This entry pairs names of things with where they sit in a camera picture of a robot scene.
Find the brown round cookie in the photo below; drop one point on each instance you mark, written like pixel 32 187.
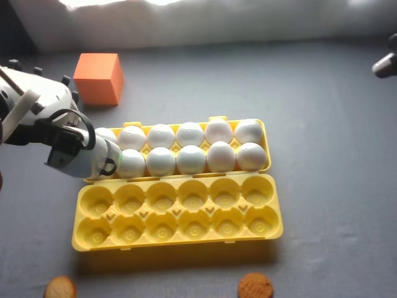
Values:
pixel 256 286

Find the pale round biscuit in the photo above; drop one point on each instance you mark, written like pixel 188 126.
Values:
pixel 60 288

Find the white backdrop sheet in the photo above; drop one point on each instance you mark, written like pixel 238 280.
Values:
pixel 201 21

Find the yellow plastic egg carton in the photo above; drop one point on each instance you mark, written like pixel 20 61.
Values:
pixel 178 214

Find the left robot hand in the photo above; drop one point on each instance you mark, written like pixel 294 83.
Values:
pixel 49 96

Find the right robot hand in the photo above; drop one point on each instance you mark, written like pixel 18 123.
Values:
pixel 386 66

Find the orange cube block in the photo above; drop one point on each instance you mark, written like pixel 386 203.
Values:
pixel 96 80

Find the grey table cloth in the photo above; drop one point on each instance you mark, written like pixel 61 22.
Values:
pixel 325 201

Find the white toy egg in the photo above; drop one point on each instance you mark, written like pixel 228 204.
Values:
pixel 190 134
pixel 221 156
pixel 248 131
pixel 218 131
pixel 161 136
pixel 251 156
pixel 133 163
pixel 161 161
pixel 106 134
pixel 131 137
pixel 191 159

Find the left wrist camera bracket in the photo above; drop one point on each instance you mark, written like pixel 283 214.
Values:
pixel 23 107

